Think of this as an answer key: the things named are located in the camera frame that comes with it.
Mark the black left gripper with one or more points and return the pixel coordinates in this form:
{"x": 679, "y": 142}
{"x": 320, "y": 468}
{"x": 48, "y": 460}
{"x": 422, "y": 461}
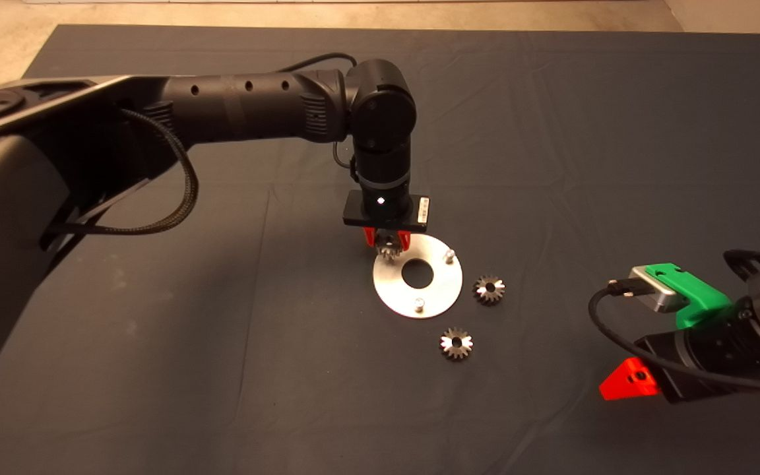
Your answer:
{"x": 380, "y": 210}

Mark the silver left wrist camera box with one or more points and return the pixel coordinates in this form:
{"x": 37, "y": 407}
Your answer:
{"x": 660, "y": 293}

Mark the green right camera mount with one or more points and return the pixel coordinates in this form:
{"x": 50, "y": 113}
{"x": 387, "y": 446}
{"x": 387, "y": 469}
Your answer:
{"x": 696, "y": 297}

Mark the dark grey table cloth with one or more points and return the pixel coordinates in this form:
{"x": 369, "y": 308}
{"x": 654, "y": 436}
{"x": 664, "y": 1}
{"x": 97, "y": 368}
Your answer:
{"x": 551, "y": 132}

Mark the dark steel planetary gear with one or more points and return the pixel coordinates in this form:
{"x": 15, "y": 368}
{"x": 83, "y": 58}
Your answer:
{"x": 464, "y": 349}
{"x": 496, "y": 295}

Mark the round metal carrier plate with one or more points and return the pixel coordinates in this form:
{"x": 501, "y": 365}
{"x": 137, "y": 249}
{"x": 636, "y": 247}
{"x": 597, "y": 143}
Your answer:
{"x": 439, "y": 297}

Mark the bright steel planetary gear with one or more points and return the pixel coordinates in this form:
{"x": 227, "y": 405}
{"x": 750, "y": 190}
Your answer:
{"x": 388, "y": 251}

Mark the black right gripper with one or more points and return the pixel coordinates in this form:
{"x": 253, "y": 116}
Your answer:
{"x": 710, "y": 353}

